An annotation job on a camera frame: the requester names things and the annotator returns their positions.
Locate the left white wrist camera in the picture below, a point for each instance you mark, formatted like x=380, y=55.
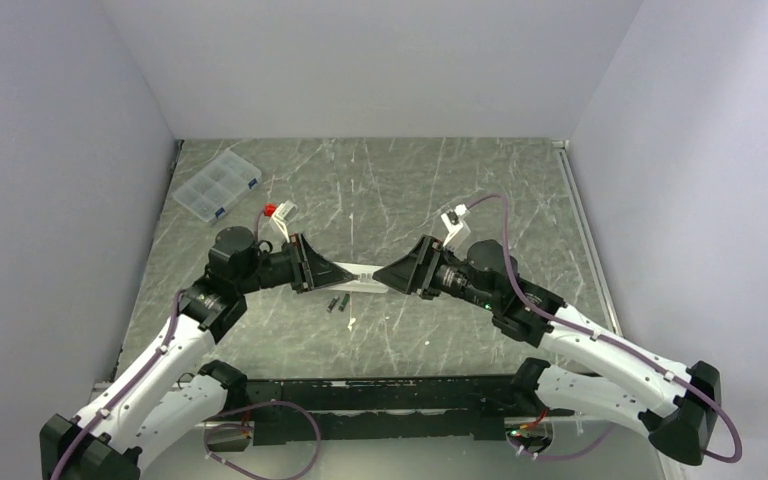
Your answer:
x=279, y=215

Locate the clear plastic compartment box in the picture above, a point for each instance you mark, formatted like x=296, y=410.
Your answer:
x=217, y=188

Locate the aluminium rail right edge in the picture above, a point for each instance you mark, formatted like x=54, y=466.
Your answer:
x=560, y=151

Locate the black green battery left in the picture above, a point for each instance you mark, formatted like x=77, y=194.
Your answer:
x=332, y=304

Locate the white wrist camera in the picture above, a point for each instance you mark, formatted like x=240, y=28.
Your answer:
x=456, y=226
x=279, y=215

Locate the black green battery right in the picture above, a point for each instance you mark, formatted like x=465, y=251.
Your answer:
x=344, y=302

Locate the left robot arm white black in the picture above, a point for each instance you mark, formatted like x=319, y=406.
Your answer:
x=123, y=430

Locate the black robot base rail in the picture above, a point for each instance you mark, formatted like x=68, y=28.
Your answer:
x=480, y=407

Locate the black green battery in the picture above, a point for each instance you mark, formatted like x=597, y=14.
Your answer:
x=344, y=302
x=332, y=304

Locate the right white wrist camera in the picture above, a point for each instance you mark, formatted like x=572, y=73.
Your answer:
x=456, y=226

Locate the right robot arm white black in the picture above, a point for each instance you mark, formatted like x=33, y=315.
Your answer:
x=673, y=405

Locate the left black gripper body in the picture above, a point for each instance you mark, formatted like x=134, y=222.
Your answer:
x=299, y=275

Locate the white remote control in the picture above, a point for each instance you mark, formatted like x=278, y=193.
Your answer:
x=363, y=281

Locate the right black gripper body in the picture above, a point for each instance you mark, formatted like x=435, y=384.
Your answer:
x=439, y=259

